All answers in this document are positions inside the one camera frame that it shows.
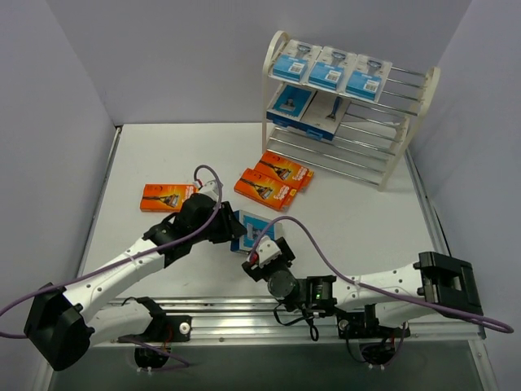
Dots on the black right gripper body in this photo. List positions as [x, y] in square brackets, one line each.
[252, 270]

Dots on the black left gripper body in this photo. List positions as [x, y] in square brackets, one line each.
[229, 222]

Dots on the grey Harry's box blue razor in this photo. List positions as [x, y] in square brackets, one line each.
[324, 115]

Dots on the clear Gillette blister pack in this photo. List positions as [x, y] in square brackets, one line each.
[331, 68]
[295, 60]

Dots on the white Gillette Skinguard razor pack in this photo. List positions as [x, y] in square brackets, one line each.
[368, 78]

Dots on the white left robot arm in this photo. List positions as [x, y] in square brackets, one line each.
[63, 323]

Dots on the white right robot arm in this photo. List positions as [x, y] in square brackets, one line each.
[435, 283]

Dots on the cream metal-rod shelf rack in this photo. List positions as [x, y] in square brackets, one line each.
[371, 139]

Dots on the orange Gillette Fusion5 box left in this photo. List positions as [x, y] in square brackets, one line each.
[165, 198]

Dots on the orange gillette fusion5 box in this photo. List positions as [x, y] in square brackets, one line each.
[165, 198]
[286, 171]
[270, 192]

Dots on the orange Gillette Fusion5 box middle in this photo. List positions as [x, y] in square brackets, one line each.
[270, 192]

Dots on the orange Gillette Fusion5 box right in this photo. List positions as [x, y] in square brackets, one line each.
[286, 171]

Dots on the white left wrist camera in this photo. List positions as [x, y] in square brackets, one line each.
[211, 188]

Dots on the aluminium mounting rail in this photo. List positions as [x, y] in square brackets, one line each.
[244, 321]

